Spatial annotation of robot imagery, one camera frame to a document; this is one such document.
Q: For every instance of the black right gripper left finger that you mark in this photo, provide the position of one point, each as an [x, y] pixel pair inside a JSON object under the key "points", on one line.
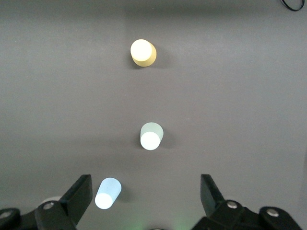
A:
{"points": [[79, 196]]}

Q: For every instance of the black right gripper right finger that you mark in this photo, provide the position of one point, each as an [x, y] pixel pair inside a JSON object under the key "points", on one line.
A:
{"points": [[211, 198]]}

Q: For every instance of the pale green plastic cup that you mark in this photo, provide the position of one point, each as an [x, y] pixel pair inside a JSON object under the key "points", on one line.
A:
{"points": [[149, 140]]}

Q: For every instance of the yellow plastic cup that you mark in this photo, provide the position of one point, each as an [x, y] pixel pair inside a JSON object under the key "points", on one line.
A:
{"points": [[141, 51]]}

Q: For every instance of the light blue plastic cup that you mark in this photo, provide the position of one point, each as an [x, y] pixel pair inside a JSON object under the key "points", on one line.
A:
{"points": [[106, 194]]}

